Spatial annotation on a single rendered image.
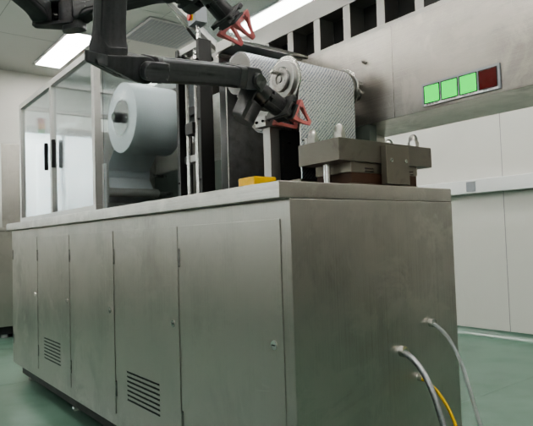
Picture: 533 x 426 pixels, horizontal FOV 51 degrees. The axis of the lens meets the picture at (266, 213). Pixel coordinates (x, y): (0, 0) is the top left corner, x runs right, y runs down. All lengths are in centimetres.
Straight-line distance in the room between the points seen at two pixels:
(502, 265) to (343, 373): 299
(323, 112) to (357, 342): 71
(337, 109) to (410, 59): 27
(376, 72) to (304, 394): 108
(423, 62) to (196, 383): 116
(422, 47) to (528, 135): 248
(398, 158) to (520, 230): 266
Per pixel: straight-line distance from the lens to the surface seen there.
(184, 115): 198
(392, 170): 159
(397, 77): 185
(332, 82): 179
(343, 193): 138
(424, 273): 162
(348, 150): 150
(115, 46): 117
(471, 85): 168
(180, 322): 171
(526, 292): 422
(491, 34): 169
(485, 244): 434
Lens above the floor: 77
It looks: 3 degrees up
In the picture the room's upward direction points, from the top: 2 degrees counter-clockwise
